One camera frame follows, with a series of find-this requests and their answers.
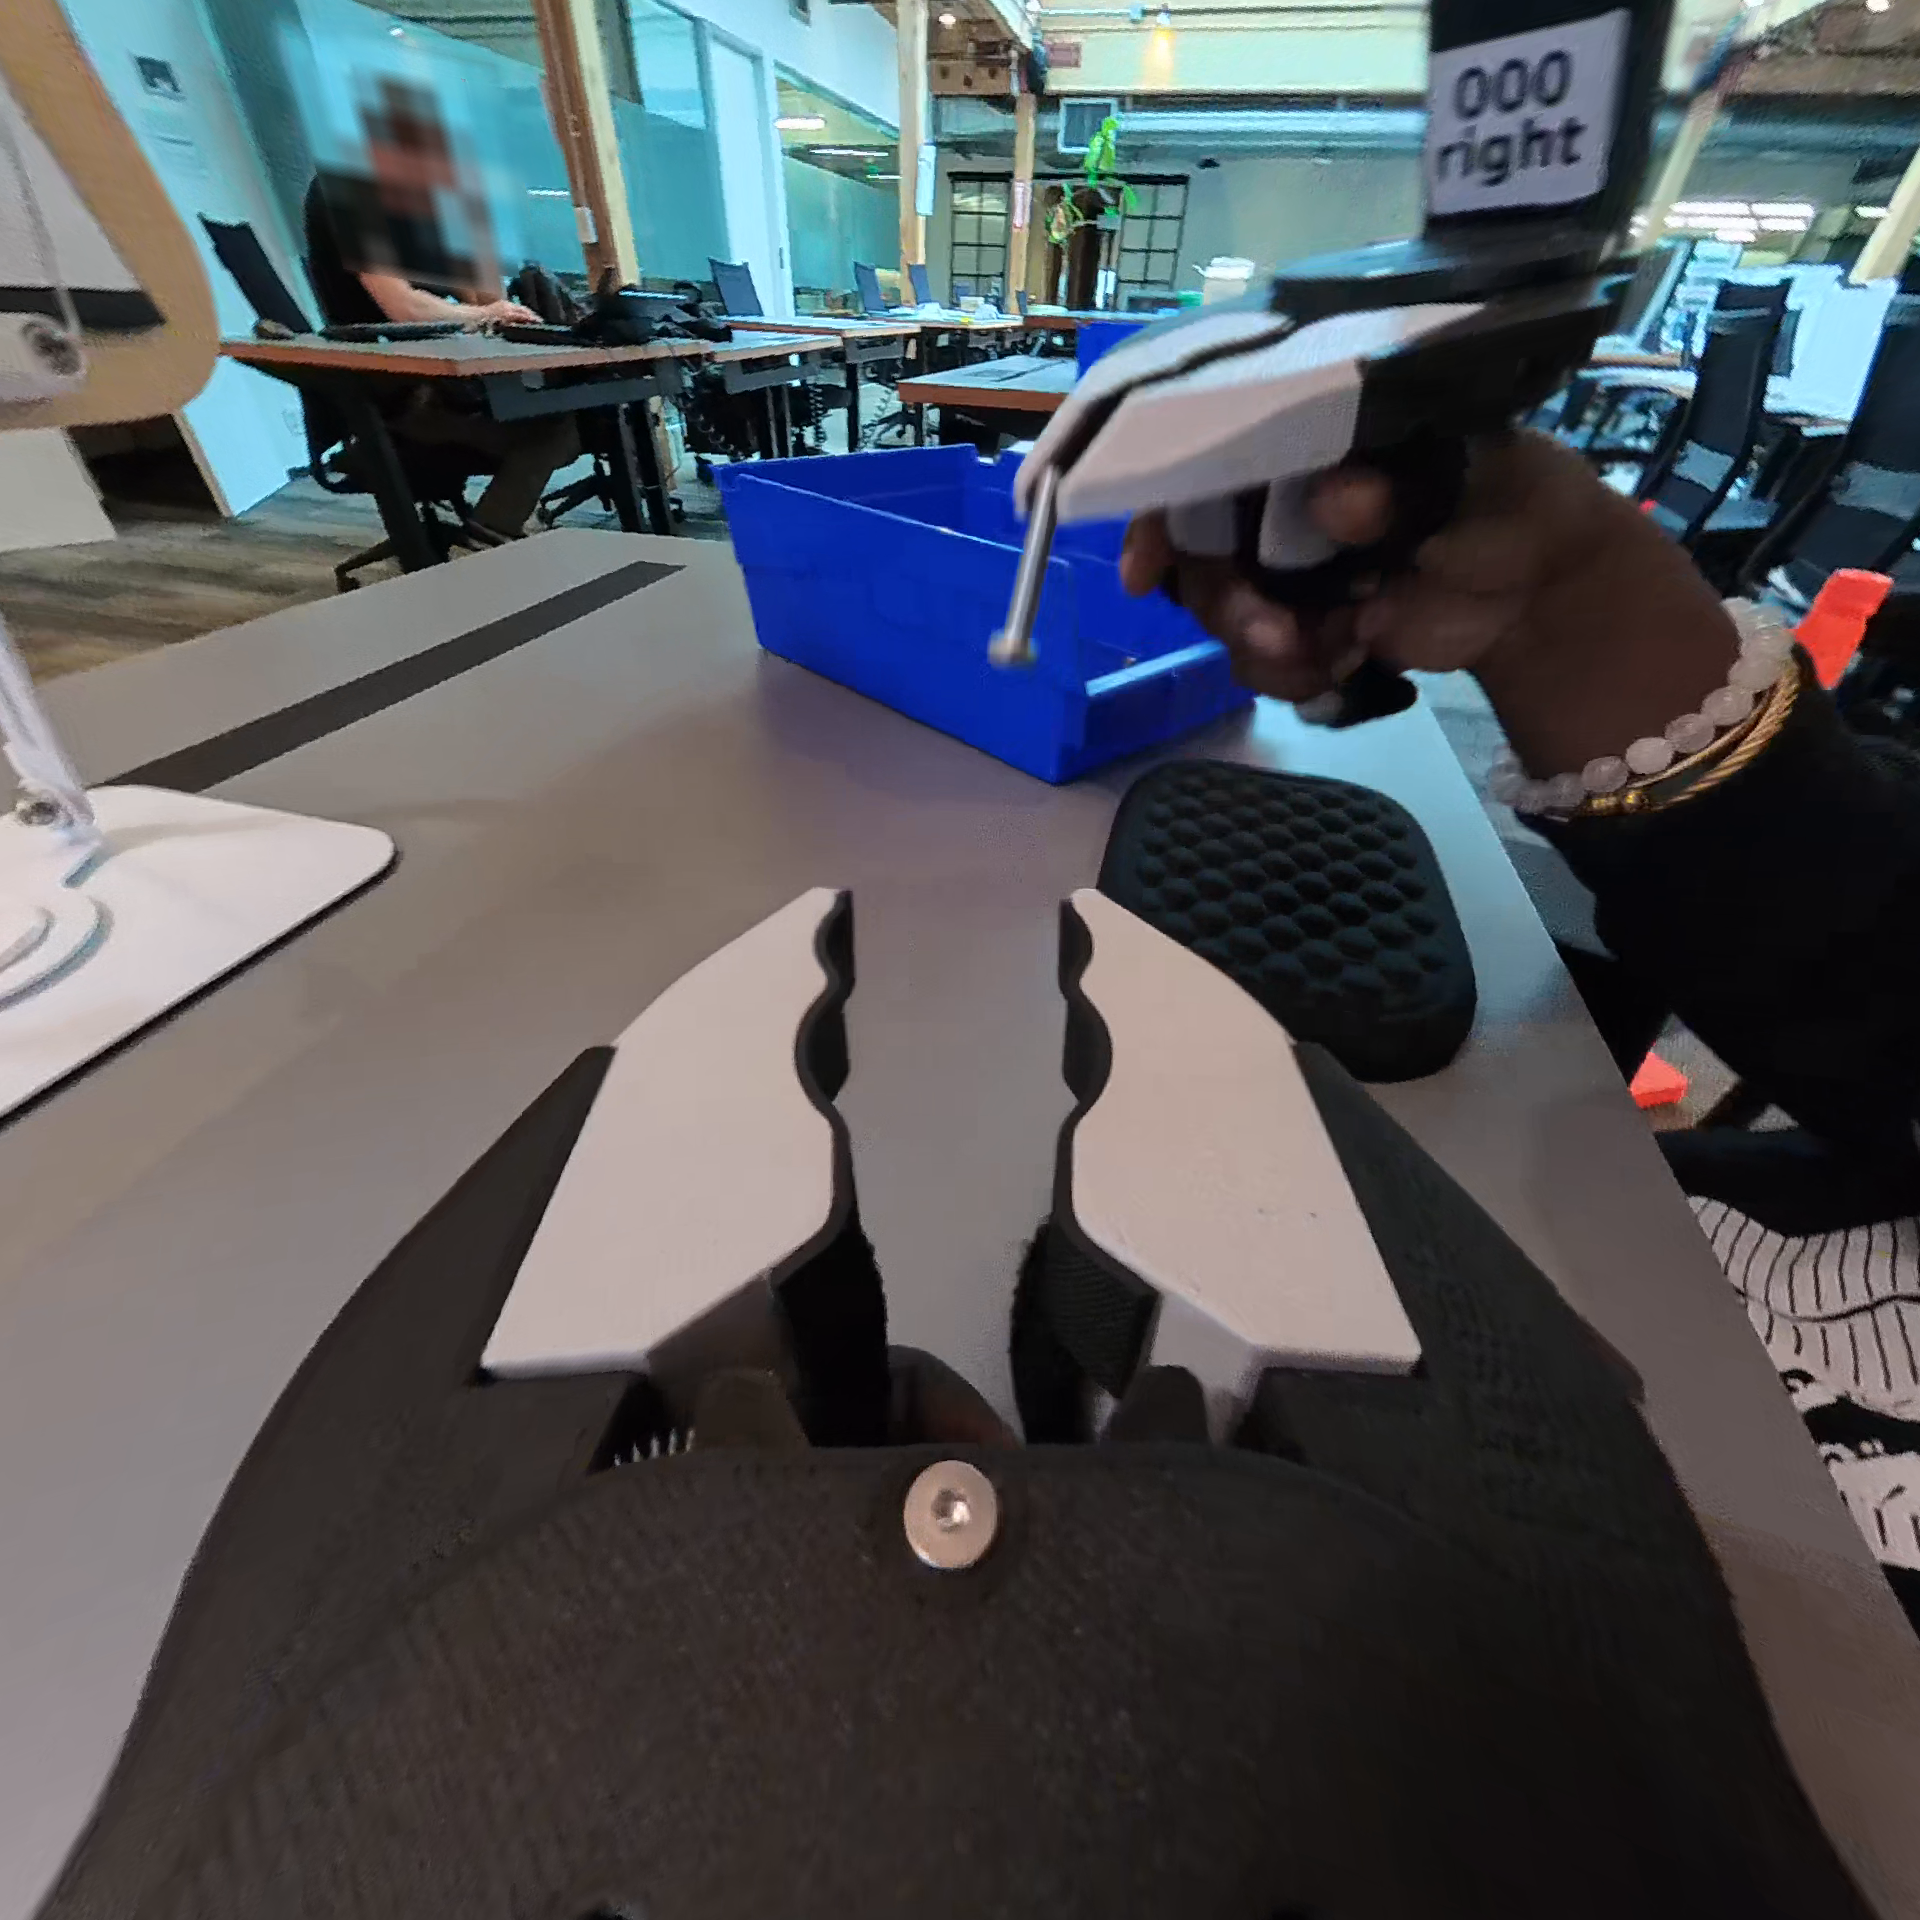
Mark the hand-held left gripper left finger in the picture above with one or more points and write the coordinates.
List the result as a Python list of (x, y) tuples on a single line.
[(691, 1186)]

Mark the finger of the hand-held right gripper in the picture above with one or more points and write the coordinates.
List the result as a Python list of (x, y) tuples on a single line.
[(1171, 352), (1231, 421)]

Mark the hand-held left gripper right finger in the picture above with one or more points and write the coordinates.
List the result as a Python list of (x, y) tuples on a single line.
[(1231, 1201)]

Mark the thin steel bolt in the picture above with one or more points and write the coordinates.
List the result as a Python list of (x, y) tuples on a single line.
[(1024, 585)]

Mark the blue plastic bin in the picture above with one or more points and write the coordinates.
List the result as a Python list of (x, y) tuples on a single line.
[(1111, 344), (900, 614)]

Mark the person's right forearm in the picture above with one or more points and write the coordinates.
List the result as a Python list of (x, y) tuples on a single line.
[(1771, 930)]

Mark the person's right hand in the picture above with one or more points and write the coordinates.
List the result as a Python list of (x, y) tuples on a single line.
[(1562, 585)]

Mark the green potted plant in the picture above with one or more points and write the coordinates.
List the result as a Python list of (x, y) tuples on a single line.
[(1094, 194)]

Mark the brown office desk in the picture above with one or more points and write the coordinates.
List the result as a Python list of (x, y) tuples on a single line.
[(991, 390)]

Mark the black office chair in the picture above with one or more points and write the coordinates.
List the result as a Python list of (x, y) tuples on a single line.
[(1756, 390)]

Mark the black wrist rest pad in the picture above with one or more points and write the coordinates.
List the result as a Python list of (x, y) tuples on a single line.
[(1291, 900)]

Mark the sign board on white stand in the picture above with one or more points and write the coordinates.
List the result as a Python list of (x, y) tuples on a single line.
[(180, 914)]

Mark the black and white printed trousers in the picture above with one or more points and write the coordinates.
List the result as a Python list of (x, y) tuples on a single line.
[(1831, 1350)]

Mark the long office desk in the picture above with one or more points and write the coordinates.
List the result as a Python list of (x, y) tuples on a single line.
[(480, 361)]

